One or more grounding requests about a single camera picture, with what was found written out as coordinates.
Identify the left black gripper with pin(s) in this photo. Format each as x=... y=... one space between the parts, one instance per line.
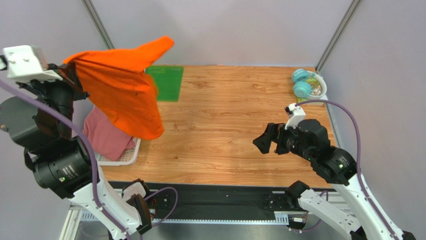
x=71 y=80

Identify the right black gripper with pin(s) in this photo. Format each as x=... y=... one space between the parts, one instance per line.
x=279 y=138

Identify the orange t shirt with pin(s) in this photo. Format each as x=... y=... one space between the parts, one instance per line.
x=119 y=86

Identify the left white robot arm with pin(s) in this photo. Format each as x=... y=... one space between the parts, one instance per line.
x=70 y=170

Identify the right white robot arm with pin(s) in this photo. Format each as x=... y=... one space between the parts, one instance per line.
x=309 y=140

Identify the pink t shirt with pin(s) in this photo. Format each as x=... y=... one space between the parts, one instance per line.
x=105 y=138

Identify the colourful book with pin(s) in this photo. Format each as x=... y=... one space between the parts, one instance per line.
x=314 y=90

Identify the white plastic basket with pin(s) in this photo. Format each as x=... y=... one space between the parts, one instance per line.
x=128 y=157

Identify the green cutting mat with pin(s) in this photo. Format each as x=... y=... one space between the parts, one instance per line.
x=168 y=79

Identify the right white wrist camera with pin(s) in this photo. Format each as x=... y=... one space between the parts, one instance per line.
x=295 y=114

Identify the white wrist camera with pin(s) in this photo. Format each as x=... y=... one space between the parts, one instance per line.
x=295 y=114
x=26 y=63

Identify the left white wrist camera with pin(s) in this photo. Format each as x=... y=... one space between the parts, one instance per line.
x=26 y=63

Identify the aluminium frame rail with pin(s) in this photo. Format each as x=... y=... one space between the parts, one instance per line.
x=285 y=226

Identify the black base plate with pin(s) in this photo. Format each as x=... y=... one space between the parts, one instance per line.
x=220 y=202

